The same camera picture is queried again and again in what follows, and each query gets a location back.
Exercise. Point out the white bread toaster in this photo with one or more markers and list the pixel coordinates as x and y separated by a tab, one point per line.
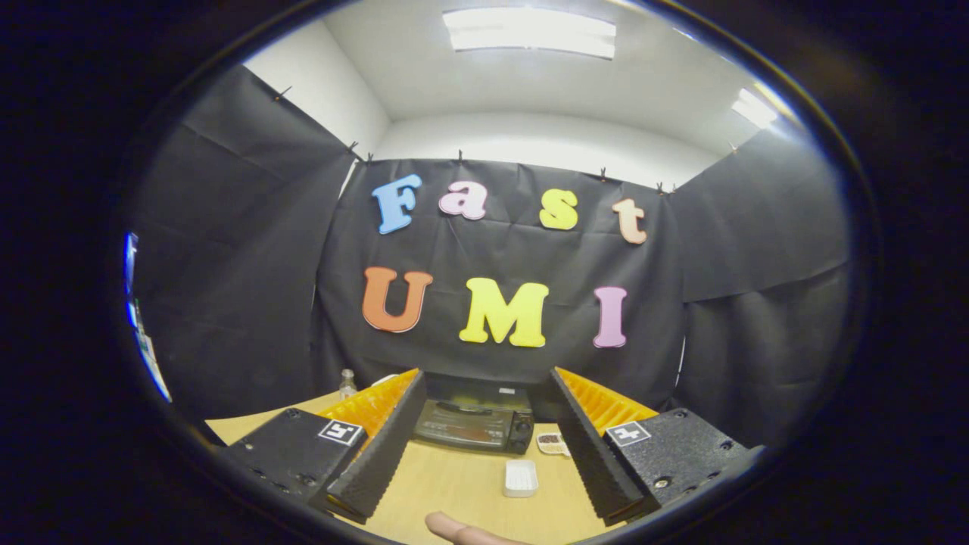
384	379

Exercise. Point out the small ceiling light panel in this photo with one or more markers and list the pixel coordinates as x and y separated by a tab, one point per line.
755	108

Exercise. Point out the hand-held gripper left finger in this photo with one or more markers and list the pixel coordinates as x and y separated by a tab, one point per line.
386	454

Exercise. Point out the black toaster oven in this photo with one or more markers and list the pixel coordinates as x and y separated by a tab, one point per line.
469	428

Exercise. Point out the large ceiling light panel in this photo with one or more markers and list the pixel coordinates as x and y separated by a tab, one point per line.
530	32

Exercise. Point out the clear bottle with orange label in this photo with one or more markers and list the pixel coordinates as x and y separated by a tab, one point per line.
347	386

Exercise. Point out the small white rectangular tray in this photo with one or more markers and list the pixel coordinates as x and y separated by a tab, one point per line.
521	478

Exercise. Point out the black backdrop cloth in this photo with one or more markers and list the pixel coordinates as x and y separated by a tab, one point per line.
500	257

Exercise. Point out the white divided dish with grains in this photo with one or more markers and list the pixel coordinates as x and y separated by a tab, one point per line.
551	445

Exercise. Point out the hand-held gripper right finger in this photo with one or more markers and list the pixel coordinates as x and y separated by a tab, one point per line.
594	454

